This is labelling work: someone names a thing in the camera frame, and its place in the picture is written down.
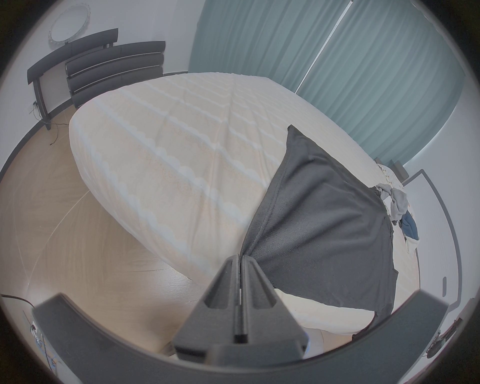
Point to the round white framed mirror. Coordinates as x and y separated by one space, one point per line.
69 22

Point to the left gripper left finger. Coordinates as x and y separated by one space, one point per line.
213 318

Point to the black T-shirt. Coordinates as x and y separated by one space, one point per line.
318 225

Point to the white printed pillow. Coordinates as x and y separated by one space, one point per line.
388 175

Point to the black chest of drawers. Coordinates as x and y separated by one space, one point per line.
112 63

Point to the grey bedside table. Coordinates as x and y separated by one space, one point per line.
399 169

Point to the blue-green curtain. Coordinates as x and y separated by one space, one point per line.
393 75
255 37

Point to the bed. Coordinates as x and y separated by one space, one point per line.
168 150

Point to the pile of clothes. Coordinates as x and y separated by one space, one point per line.
399 198

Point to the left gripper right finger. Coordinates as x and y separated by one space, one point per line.
266 318

